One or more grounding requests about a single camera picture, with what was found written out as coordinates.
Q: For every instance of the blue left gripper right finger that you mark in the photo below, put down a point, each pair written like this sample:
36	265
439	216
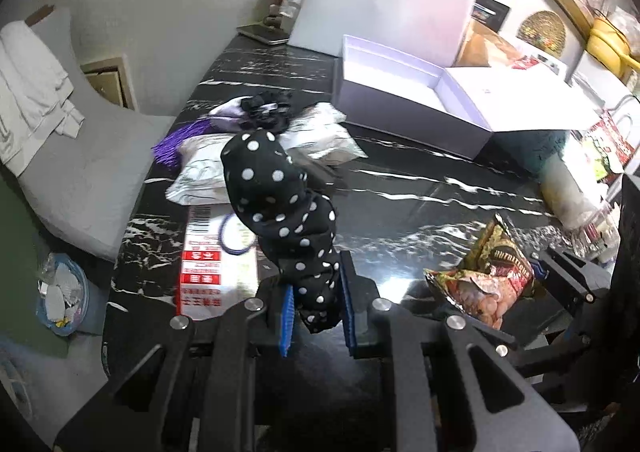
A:
348	277

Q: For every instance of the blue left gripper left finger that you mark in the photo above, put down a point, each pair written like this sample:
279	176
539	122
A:
287	320

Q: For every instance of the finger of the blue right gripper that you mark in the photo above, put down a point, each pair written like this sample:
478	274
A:
540	272

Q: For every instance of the brown snack bag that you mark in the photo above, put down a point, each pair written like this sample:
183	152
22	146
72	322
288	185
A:
489	279

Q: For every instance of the black polka dot cloth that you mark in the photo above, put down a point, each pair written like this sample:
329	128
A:
295	226

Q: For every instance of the red white snack packet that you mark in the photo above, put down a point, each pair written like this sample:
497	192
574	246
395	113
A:
218	263

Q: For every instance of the white patterned pouch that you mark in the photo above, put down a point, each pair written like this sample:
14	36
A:
201	180
318	134

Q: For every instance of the white patterned pouch front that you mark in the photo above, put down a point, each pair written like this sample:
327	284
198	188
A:
201	180

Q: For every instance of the black scrunchie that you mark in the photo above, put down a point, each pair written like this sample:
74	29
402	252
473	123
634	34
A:
268	110

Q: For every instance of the lavender pouch with tassel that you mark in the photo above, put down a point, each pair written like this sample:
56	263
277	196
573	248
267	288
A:
225	118

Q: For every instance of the clear plastic bag roll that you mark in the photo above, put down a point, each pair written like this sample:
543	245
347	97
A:
570	188

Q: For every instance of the lavender open gift box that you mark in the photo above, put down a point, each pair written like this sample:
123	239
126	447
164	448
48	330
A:
455	109

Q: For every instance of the blue waste bin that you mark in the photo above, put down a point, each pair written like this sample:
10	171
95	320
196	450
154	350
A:
63	295

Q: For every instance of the grey curved lounge chair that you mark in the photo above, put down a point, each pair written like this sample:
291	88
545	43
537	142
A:
84	189

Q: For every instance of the brown paper bag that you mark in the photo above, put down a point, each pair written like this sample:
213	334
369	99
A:
483	47

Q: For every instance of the yellow pot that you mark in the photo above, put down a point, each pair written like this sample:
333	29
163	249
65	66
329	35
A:
609	46

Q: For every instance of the black smartphone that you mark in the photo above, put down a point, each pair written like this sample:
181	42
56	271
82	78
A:
263	34

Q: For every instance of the white foam board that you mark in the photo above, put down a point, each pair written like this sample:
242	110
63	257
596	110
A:
429	29

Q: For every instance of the black printed bag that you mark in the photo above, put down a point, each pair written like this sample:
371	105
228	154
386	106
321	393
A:
491	13

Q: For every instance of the white towel on chair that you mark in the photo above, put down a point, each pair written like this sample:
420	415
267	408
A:
35	97

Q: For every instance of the woven round wall decoration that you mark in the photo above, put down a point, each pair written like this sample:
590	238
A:
545	31

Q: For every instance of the wooden frame by wall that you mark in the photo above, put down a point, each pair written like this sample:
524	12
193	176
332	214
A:
111	79

